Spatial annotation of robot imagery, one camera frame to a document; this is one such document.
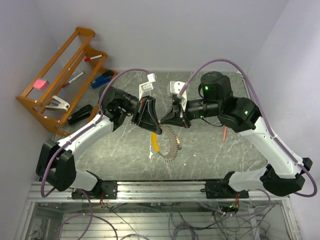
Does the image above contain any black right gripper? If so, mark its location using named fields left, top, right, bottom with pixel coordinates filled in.
left=160, top=98, right=222, bottom=129

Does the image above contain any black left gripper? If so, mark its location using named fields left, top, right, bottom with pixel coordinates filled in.
left=119, top=91, right=163, bottom=136

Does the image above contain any large keyring with yellow handle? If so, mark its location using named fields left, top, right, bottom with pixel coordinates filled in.
left=150, top=123, right=181, bottom=163

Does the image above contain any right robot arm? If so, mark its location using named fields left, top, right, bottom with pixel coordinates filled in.
left=160, top=71, right=313, bottom=199

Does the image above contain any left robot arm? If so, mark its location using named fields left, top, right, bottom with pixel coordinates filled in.
left=35, top=86, right=162, bottom=199

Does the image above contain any orange pencil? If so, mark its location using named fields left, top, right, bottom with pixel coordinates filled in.
left=222, top=126, right=228, bottom=142

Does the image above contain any blue stapler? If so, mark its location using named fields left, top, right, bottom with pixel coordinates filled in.
left=90, top=70, right=114, bottom=89

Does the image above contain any black stapler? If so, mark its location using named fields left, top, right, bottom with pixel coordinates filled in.
left=67, top=104, right=94, bottom=125

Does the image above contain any brown tipped marker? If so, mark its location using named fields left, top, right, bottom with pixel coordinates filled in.
left=62, top=71, right=84, bottom=88

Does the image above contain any red capped marker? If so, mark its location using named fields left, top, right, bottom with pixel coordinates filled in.
left=84, top=54, right=103, bottom=62

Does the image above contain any white stapler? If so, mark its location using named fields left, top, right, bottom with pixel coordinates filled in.
left=45, top=95, right=70, bottom=112

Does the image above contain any orange wooden rack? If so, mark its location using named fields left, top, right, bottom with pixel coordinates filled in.
left=16, top=27, right=108, bottom=137

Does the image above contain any pink eraser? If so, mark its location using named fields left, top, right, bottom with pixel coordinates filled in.
left=32, top=78, right=49, bottom=91

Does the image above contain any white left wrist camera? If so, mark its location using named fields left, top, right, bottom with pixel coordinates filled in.
left=138, top=73, right=157, bottom=100

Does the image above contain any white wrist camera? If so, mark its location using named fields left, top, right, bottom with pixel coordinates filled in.
left=169, top=81, right=188, bottom=112
left=138, top=73, right=157, bottom=100

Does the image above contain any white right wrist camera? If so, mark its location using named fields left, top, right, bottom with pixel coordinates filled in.
left=169, top=81, right=188, bottom=112

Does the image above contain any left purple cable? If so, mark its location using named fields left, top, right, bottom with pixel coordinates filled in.
left=40, top=68, right=153, bottom=199

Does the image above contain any purple cable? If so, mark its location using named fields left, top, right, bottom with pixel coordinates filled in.
left=40, top=68, right=153, bottom=199
left=177, top=58, right=318, bottom=198

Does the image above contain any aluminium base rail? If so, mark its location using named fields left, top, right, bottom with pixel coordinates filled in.
left=26, top=181, right=291, bottom=203

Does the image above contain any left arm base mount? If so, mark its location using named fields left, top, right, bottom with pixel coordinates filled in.
left=70, top=179, right=118, bottom=200

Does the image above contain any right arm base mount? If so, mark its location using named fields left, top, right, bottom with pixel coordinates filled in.
left=200, top=171, right=249, bottom=199

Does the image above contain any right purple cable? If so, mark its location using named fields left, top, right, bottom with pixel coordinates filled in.
left=177, top=58, right=318, bottom=198

